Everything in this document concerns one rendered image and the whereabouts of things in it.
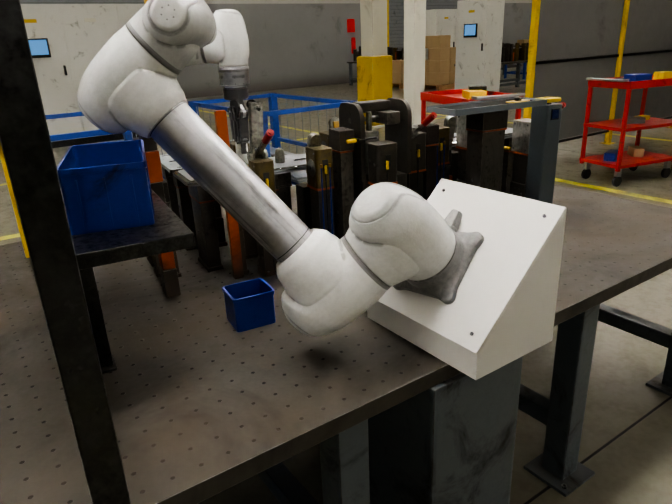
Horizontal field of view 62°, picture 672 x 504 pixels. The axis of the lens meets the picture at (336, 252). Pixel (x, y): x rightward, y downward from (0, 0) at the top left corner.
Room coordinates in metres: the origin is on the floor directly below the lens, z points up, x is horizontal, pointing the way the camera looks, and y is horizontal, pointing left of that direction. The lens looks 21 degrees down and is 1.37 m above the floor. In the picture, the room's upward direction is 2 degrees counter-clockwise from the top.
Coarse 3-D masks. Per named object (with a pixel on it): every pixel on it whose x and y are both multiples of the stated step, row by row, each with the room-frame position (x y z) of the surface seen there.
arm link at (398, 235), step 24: (384, 192) 1.10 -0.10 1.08; (408, 192) 1.12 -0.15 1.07; (360, 216) 1.08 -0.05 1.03; (384, 216) 1.06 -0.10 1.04; (408, 216) 1.06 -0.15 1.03; (432, 216) 1.11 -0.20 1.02; (360, 240) 1.09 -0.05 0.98; (384, 240) 1.05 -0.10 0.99; (408, 240) 1.06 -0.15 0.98; (432, 240) 1.09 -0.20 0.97; (384, 264) 1.06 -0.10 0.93; (408, 264) 1.08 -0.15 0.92; (432, 264) 1.10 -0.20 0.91
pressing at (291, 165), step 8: (512, 128) 2.29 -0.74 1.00; (288, 160) 1.84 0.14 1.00; (304, 160) 1.83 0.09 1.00; (280, 168) 1.70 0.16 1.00; (288, 168) 1.71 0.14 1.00; (296, 168) 1.72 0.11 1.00; (304, 168) 1.73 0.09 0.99; (176, 176) 1.70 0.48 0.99; (184, 176) 1.66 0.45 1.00; (184, 184) 1.61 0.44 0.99; (192, 184) 1.58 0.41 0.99
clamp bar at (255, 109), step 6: (252, 102) 1.60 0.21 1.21; (258, 102) 1.60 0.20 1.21; (252, 108) 1.59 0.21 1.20; (258, 108) 1.58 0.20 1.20; (252, 114) 1.60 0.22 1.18; (258, 114) 1.60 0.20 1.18; (252, 120) 1.60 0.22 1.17; (258, 120) 1.61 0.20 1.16; (252, 126) 1.60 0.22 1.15; (258, 126) 1.61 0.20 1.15; (252, 132) 1.60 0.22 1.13; (258, 132) 1.61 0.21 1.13; (252, 138) 1.60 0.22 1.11; (258, 138) 1.61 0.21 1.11; (252, 144) 1.61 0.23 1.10; (258, 144) 1.61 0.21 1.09; (252, 150) 1.61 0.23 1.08
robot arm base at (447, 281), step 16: (448, 224) 1.23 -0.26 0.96; (464, 240) 1.18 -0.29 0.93; (480, 240) 1.17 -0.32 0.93; (464, 256) 1.15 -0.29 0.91; (448, 272) 1.12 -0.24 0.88; (464, 272) 1.14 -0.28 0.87; (400, 288) 1.21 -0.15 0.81; (416, 288) 1.16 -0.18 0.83; (432, 288) 1.13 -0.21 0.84; (448, 288) 1.11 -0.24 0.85; (448, 304) 1.10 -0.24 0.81
